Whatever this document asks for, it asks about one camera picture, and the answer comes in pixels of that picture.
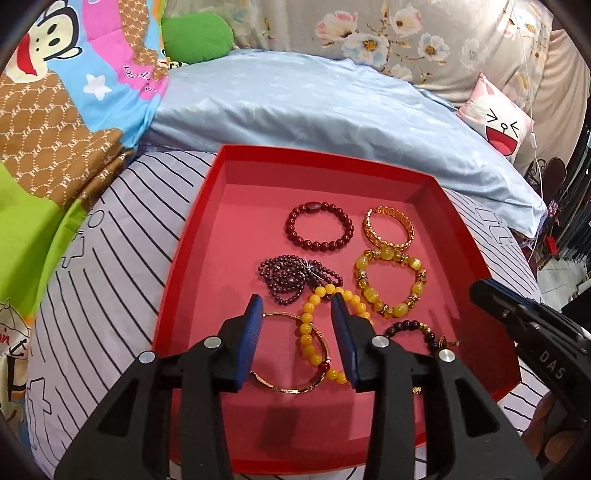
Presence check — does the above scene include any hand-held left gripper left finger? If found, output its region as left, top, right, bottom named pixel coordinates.
left=54, top=294, right=265, bottom=480

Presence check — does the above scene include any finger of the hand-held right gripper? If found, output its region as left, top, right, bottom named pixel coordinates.
left=504, top=291, right=583, bottom=334
left=469, top=279, right=539, bottom=343

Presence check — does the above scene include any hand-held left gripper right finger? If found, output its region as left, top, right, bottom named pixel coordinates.
left=330, top=292, right=543, bottom=480

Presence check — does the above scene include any opaque yellow bead bracelet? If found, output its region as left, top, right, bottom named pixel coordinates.
left=298, top=284, right=373, bottom=385

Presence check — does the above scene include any thin gold bangle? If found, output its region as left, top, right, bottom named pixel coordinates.
left=249, top=311, right=333, bottom=396

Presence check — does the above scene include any black bead charm bracelet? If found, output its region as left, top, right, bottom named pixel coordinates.
left=384, top=319, right=463, bottom=396

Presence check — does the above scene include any small garnet bead strand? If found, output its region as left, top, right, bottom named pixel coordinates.
left=259, top=254, right=345, bottom=306

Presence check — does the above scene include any translucent yellow bead bracelet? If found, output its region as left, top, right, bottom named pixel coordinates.
left=353, top=247, right=428, bottom=320

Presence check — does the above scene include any gold braided cuff bangle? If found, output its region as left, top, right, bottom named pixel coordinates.
left=362, top=206, right=415, bottom=250

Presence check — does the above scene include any red cardboard box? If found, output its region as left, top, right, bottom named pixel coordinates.
left=151, top=144, right=522, bottom=474

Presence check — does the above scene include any dark red bead bracelet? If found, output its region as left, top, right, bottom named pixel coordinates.
left=284, top=200, right=355, bottom=250

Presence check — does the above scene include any person's right hand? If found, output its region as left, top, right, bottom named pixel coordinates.
left=521, top=391, right=575, bottom=464

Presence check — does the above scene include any dark red metal chair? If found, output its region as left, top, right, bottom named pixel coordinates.
left=526, top=157, right=570, bottom=206

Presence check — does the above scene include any pink cartoon face pillow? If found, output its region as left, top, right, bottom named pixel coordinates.
left=457, top=73, right=534, bottom=160

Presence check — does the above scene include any light blue pillow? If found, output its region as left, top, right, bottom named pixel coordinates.
left=148, top=48, right=549, bottom=237

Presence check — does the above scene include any floral grey bedding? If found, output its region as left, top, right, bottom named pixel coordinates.
left=222, top=0, right=591, bottom=176

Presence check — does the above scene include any cartoon monkey printed blanket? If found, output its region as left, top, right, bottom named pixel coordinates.
left=0, top=0, right=170, bottom=366

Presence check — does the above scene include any green pillow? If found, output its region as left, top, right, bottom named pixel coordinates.
left=161, top=12, right=234, bottom=64

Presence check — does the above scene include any white cable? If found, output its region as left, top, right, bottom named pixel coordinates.
left=508, top=0, right=540, bottom=260

